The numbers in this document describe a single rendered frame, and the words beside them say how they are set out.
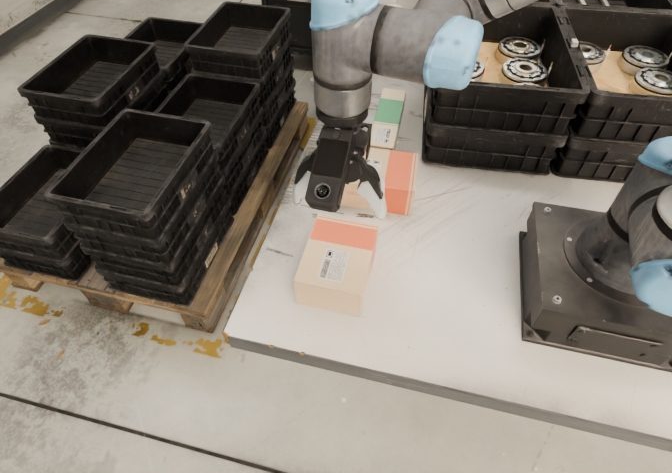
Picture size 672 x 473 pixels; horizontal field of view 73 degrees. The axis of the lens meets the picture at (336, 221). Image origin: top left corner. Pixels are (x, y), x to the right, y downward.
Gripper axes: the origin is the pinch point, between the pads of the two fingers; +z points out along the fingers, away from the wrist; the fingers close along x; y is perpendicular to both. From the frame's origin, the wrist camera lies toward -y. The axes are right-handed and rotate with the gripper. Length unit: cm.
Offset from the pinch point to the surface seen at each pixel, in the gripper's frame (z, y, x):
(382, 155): 9.6, 28.1, -3.3
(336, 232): 9.8, 4.4, 1.3
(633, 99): -6, 38, -49
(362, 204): 15.7, 18.3, -1.1
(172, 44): 49, 130, 111
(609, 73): 4, 65, -53
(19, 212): 60, 28, 120
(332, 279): 9.8, -6.0, -0.6
